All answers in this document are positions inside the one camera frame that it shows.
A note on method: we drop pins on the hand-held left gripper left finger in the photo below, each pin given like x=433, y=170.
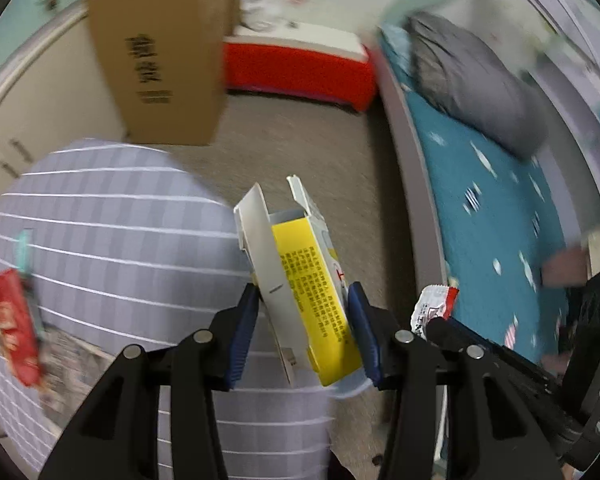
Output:
x=242, y=340

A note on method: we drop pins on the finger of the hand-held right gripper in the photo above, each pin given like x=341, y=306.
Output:
x=520, y=367

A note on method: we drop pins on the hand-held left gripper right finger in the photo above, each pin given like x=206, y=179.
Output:
x=365, y=340

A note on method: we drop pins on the yellow and white box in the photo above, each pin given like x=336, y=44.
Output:
x=310, y=300

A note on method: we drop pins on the white and red wrapper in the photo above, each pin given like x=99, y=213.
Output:
x=430, y=305

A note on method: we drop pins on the grey checked tablecloth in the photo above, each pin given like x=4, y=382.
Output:
x=130, y=240

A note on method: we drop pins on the bed with teal sheet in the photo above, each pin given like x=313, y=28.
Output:
x=490, y=220

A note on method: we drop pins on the red snack packet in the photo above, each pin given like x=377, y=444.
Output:
x=15, y=330

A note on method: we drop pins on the teal wrapper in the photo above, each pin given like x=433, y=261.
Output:
x=25, y=255

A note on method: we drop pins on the red and white storage box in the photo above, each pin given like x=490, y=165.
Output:
x=300, y=70

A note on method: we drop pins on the grey pillow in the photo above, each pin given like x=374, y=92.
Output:
x=475, y=85

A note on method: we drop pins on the brown cardboard box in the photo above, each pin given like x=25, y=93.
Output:
x=160, y=50

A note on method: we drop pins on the beige cabinet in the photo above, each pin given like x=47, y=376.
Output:
x=40, y=110

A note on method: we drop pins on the white cloth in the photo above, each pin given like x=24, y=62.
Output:
x=260, y=15

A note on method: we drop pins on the mint drawer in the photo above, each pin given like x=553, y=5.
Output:
x=30, y=0

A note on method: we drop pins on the grey bed frame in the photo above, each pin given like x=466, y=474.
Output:
x=410, y=160

